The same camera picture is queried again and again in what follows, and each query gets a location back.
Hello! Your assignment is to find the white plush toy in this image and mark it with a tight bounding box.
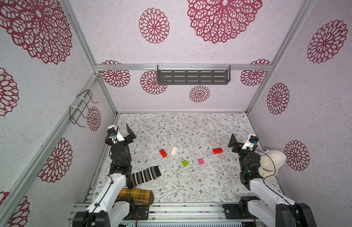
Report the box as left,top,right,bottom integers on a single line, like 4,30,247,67
258,150,287,184

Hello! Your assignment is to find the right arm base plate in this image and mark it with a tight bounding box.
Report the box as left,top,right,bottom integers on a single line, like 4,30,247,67
222,203,251,220

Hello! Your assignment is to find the grey wall shelf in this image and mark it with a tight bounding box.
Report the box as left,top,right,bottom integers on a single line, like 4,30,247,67
156,65,231,86

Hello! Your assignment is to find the yellow plaid sock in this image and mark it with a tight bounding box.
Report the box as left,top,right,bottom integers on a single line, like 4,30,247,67
117,188,155,205

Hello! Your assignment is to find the black white striped sock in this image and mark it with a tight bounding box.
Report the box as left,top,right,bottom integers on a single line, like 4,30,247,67
126,166,161,189

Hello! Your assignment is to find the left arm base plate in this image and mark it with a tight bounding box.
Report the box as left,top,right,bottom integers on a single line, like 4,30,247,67
124,204,150,220

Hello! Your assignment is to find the red lego brick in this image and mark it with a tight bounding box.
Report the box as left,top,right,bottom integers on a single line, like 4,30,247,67
212,148,223,155
159,149,167,158

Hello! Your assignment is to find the aluminium front rail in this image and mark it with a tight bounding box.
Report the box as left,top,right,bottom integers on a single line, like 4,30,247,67
68,202,259,226

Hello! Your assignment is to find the black wire wall rack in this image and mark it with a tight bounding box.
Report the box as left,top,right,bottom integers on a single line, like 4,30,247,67
69,89,98,128

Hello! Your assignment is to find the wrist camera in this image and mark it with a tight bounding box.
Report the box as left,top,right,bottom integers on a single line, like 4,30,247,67
242,135,259,150
107,125,125,144

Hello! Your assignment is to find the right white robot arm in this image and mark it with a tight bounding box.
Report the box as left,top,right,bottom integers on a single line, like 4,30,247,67
222,134,317,227

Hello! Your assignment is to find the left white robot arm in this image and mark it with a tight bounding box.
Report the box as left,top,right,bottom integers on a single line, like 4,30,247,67
72,125,149,227

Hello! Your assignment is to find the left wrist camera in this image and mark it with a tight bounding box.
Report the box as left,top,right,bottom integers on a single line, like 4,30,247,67
107,125,125,144

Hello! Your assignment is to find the cream lego brick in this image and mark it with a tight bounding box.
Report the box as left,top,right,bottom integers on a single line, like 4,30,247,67
170,146,178,156

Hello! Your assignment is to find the green lego brick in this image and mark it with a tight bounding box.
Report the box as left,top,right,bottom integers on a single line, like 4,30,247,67
182,160,189,167

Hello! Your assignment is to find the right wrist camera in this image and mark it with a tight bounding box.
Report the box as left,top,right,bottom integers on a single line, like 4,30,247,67
242,135,259,150

